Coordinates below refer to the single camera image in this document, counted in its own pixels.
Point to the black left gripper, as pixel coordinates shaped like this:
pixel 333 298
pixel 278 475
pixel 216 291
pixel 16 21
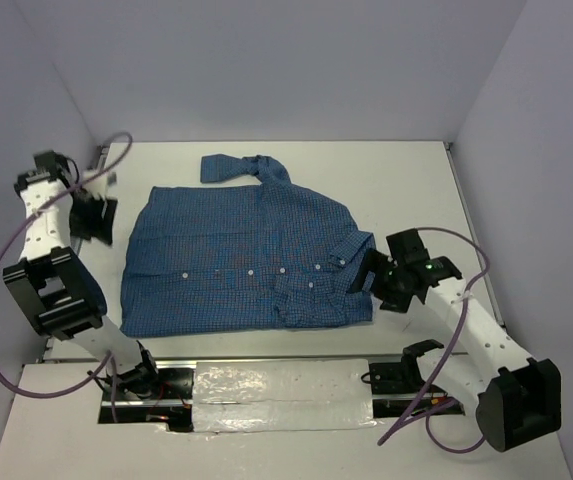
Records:
pixel 100 227

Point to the silver tape patch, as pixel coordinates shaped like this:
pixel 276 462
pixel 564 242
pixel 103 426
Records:
pixel 307 395

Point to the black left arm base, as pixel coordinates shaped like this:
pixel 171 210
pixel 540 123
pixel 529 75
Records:
pixel 169 404

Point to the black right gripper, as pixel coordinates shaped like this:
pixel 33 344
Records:
pixel 377 262

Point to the blue checked long sleeve shirt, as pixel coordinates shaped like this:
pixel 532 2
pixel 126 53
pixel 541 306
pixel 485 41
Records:
pixel 247 249

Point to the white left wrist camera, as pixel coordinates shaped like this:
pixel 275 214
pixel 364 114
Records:
pixel 100 186

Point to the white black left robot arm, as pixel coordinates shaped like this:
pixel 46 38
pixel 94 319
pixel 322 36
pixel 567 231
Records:
pixel 54 289

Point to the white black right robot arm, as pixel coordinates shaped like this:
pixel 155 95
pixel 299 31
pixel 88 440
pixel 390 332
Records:
pixel 513 397

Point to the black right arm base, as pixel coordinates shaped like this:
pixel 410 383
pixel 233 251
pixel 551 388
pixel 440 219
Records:
pixel 391 388

